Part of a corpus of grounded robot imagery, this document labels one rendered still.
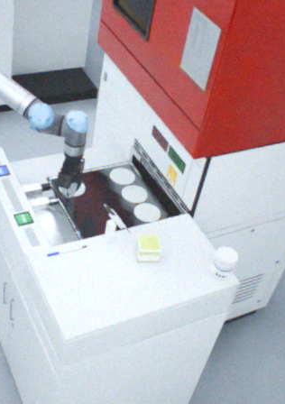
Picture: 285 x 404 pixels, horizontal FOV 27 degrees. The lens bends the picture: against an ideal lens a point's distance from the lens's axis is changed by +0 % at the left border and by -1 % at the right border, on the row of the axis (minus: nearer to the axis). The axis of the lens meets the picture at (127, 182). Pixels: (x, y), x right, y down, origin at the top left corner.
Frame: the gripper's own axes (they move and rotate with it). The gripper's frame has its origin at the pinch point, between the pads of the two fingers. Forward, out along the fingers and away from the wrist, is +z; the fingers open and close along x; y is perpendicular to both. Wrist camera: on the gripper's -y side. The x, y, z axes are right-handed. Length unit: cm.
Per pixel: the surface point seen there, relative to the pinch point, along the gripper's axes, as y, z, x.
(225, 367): 6, 91, -84
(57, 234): -17.3, 3.3, -1.0
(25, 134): 146, 91, 61
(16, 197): -11.7, -4.4, 16.1
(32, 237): -28.2, -4.3, 5.1
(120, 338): -53, 4, -31
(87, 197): 3.0, 1.4, -6.8
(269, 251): 32, 34, -87
